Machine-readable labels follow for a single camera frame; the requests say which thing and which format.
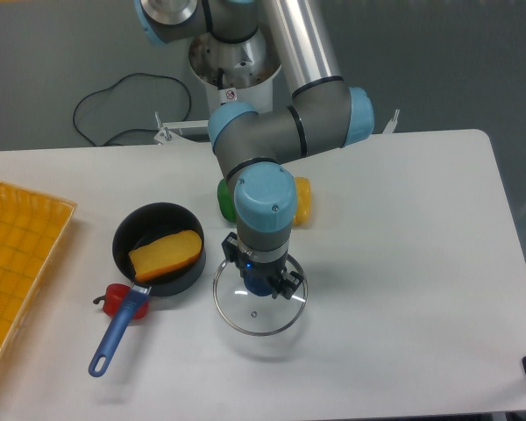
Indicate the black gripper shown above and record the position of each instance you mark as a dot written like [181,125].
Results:
[269,267]

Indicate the glass pot lid blue knob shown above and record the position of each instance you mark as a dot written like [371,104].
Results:
[247,307]

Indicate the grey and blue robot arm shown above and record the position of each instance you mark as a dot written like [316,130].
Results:
[292,103]

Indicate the yellow bell pepper toy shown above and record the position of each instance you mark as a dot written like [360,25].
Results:
[304,201]

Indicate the green bell pepper toy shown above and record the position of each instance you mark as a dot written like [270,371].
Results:
[225,202]

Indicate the orange bread slice toy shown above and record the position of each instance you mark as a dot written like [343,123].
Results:
[166,255]

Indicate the red bell pepper toy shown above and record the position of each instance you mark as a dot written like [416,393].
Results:
[112,299]

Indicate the yellow plastic basket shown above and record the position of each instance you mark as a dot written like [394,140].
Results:
[32,225]

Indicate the dark pot with blue handle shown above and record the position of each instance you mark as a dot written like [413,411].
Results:
[142,227]

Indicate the white left mounting bracket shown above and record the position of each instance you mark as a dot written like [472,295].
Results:
[195,130]

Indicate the white mounting bracket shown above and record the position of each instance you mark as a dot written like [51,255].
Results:
[392,123]
[195,130]

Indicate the white right mounting bracket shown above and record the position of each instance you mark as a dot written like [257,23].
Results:
[392,123]

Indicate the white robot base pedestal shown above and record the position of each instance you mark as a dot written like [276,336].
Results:
[236,72]

